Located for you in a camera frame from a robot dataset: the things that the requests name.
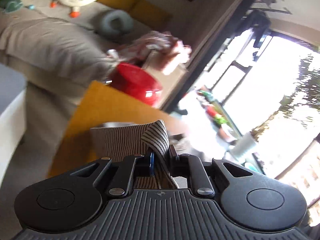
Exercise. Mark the beige sofa bed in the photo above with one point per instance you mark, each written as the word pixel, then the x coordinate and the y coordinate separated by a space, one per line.
pixel 60 54

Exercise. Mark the red round stool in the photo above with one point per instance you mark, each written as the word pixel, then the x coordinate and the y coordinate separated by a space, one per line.
pixel 136 82

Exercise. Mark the pink clothes pile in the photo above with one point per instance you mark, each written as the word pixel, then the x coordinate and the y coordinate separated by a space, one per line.
pixel 170 51

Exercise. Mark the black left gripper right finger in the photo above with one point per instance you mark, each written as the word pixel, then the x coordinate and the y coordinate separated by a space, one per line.
pixel 209 179

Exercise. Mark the striped beige black garment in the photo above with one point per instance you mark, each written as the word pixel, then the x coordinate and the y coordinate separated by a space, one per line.
pixel 120 142

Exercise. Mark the yellow cushion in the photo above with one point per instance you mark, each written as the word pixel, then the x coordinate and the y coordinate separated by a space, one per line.
pixel 142 11

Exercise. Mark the green plush toy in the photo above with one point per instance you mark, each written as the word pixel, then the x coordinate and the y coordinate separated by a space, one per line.
pixel 8 6

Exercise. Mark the grey neck pillow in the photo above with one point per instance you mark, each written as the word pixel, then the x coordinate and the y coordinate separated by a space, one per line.
pixel 113 23

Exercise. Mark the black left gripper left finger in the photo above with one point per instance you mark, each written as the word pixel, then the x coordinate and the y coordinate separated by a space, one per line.
pixel 117 178

